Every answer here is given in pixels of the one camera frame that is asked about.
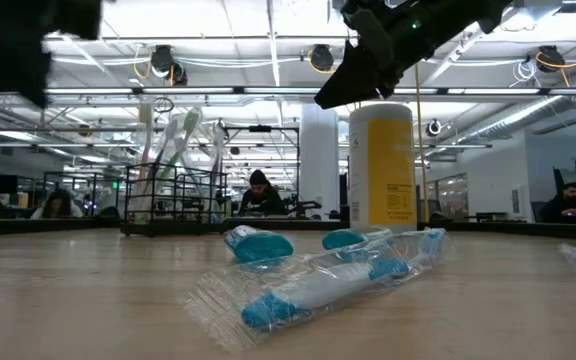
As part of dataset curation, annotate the orange white toothbrush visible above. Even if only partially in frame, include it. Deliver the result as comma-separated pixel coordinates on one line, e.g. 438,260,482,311
135,102,157,224

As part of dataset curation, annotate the person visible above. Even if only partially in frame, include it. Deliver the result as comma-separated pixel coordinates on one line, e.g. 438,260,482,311
30,189,84,220
539,182,576,224
237,169,287,218

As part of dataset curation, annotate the black wire organizer rack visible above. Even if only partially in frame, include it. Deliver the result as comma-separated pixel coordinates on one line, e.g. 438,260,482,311
120,163,232,237

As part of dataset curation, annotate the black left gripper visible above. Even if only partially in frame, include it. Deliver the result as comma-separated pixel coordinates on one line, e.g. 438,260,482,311
0,0,103,109

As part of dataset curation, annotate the white canister with yellow label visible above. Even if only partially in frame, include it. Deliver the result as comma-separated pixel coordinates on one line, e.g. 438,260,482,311
347,103,418,236

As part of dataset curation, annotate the white building column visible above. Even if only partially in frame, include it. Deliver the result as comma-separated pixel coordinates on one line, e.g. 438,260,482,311
299,103,340,220

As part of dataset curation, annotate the small blue mouthwash bottle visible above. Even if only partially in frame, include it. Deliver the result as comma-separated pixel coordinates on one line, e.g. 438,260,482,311
224,224,295,265
321,228,369,252

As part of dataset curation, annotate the green white toothbrush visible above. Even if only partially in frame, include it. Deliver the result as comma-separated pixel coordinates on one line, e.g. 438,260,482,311
155,107,204,224

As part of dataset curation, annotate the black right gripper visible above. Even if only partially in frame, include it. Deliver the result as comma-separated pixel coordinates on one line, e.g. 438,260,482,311
314,0,514,110

